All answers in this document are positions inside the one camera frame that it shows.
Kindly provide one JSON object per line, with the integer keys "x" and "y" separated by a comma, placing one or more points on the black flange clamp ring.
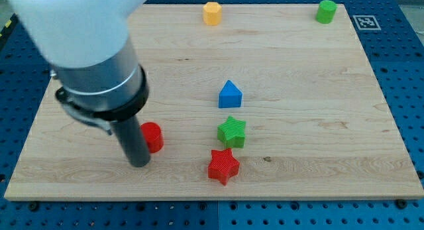
{"x": 105, "y": 119}

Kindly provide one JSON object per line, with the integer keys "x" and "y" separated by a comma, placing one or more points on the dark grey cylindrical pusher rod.
{"x": 132, "y": 141}

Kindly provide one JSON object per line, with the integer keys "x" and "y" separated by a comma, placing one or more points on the red cylinder block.
{"x": 153, "y": 136}

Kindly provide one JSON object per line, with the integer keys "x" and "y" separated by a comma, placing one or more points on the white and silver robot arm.
{"x": 89, "y": 49}

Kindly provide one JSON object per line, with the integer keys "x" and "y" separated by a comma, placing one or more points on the light wooden board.
{"x": 317, "y": 124}

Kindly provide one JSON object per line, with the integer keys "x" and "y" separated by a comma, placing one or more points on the red star block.
{"x": 223, "y": 165}

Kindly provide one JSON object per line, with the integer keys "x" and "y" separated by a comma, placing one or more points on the green star block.
{"x": 232, "y": 133}

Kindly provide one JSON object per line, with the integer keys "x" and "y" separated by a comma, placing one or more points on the blue triangle block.
{"x": 230, "y": 96}

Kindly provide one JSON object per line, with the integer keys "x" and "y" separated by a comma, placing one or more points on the yellow hexagon block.
{"x": 212, "y": 13}

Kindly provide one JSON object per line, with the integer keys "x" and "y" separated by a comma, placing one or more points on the green cylinder block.
{"x": 326, "y": 11}

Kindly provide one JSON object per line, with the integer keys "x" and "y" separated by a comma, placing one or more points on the white fiducial marker tag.
{"x": 366, "y": 22}

